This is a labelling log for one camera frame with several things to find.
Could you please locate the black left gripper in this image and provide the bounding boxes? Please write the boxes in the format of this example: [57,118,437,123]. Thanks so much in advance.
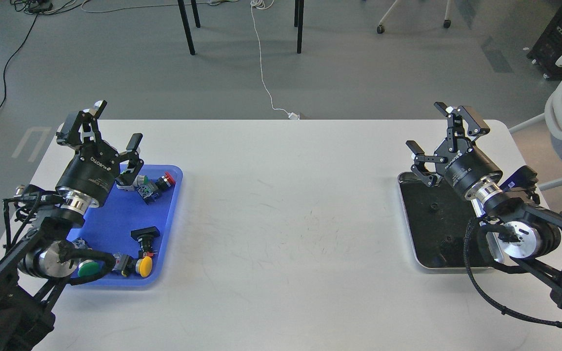
[56,100,143,208]

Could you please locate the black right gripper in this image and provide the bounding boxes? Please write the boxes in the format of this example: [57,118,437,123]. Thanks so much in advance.
[406,102,502,200]

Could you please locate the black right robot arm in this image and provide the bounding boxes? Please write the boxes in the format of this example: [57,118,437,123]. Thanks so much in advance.
[406,102,562,328]

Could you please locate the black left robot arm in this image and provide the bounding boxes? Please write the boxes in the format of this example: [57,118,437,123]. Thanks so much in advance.
[0,100,143,351]

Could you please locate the green white push button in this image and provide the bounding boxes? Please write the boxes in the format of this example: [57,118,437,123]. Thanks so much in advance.
[116,174,149,191]

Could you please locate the silver metal tray black mat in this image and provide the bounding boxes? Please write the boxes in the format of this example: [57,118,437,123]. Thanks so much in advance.
[397,171,477,274]

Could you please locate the blue plastic tray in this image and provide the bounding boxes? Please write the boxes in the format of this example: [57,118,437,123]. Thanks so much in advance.
[67,164,183,289]

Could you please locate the black square push button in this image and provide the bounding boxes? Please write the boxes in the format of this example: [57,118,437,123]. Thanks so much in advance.
[131,226,160,258]

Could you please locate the green round push button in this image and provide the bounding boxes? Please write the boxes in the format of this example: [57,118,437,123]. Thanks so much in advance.
[72,237,101,277]

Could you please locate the white chair base wheels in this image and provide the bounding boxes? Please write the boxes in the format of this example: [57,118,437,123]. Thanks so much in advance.
[375,0,455,34]

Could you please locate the black table leg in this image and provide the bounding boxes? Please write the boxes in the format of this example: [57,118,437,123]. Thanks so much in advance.
[294,0,305,54]
[178,0,201,56]

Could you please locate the black equipment cart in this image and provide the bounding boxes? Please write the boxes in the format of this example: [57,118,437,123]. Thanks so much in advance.
[526,4,562,80]

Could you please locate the red push button switch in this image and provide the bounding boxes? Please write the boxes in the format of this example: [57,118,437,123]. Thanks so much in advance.
[136,172,176,205]

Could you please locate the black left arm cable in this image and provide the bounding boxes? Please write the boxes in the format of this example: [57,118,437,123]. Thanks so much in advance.
[3,193,117,286]

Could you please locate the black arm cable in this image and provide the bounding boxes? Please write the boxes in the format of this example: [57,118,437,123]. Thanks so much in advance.
[3,193,117,286]
[463,217,562,326]

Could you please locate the yellow push button switch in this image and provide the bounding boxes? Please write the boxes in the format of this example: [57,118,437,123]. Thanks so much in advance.
[112,253,153,278]

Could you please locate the black floor cable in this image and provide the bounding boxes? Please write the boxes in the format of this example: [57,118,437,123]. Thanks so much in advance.
[0,0,78,184]

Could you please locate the white floor cable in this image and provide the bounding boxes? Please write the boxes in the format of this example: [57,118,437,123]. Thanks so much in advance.
[250,0,301,120]

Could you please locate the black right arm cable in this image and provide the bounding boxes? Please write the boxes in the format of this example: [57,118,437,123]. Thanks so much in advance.
[463,217,562,326]

